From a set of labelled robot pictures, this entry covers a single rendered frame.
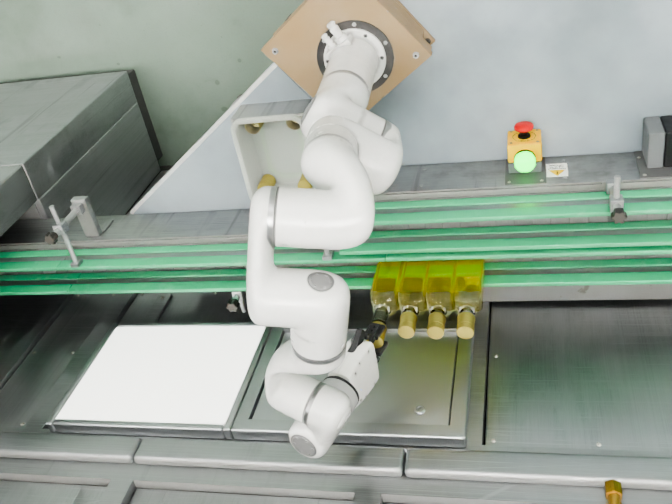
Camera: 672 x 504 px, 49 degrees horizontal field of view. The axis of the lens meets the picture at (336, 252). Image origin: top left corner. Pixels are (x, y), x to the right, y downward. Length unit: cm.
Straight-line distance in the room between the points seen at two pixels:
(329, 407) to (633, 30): 94
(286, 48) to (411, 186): 40
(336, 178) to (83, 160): 140
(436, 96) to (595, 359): 65
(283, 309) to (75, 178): 137
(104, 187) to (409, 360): 122
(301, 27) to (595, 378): 92
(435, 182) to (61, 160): 111
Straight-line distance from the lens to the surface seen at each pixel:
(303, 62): 157
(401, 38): 152
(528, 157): 160
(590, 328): 172
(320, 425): 123
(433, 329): 146
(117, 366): 182
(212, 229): 184
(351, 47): 147
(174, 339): 183
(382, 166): 117
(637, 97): 167
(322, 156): 106
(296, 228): 101
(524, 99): 165
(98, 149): 241
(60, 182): 224
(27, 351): 207
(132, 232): 194
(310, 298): 101
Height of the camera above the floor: 227
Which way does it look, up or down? 53 degrees down
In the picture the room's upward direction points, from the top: 161 degrees counter-clockwise
